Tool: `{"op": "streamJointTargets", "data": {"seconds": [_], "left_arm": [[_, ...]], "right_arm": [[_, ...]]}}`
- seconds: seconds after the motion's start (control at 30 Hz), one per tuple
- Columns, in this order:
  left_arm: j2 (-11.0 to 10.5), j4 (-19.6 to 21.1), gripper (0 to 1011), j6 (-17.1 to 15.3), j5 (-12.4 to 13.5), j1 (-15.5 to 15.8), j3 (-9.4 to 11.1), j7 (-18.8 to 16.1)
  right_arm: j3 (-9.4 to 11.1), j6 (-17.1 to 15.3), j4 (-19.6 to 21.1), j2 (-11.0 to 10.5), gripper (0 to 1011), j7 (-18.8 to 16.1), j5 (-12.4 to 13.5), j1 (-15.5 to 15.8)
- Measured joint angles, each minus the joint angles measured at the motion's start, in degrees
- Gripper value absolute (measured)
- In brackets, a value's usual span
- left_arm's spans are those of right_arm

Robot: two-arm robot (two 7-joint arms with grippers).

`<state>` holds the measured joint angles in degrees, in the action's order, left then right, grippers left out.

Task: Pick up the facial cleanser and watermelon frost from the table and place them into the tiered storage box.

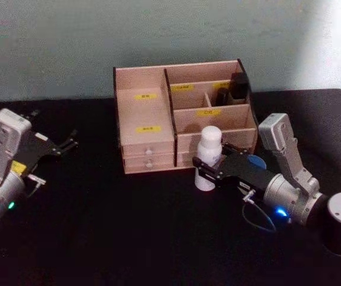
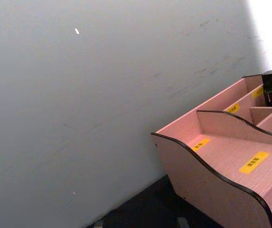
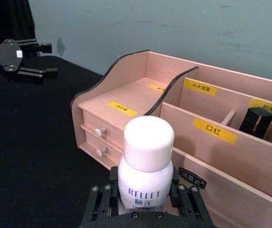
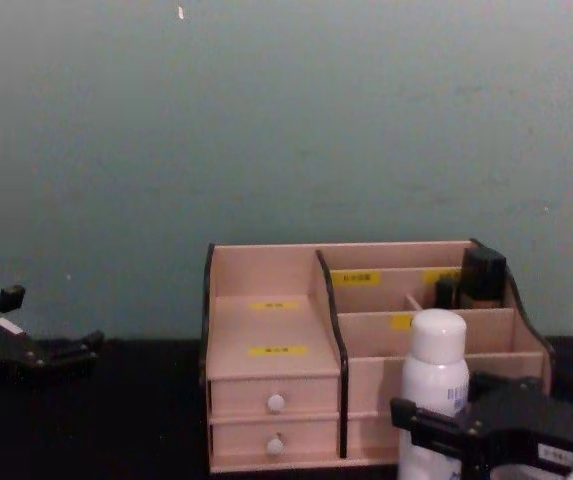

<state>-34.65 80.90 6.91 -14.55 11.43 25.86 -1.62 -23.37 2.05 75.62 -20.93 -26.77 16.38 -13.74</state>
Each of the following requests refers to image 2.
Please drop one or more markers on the yellow label sticker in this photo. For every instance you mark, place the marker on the yellow label sticker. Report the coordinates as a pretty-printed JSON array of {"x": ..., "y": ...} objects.
[
  {"x": 258, "y": 92},
  {"x": 233, "y": 108},
  {"x": 254, "y": 163},
  {"x": 201, "y": 144}
]

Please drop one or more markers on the black table cloth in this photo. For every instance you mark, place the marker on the black table cloth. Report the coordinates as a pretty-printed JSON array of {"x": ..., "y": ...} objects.
[{"x": 150, "y": 209}]

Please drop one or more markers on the pale wooden desk organizer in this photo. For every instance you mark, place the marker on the pale wooden desk organizer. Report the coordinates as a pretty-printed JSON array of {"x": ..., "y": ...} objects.
[{"x": 211, "y": 190}]

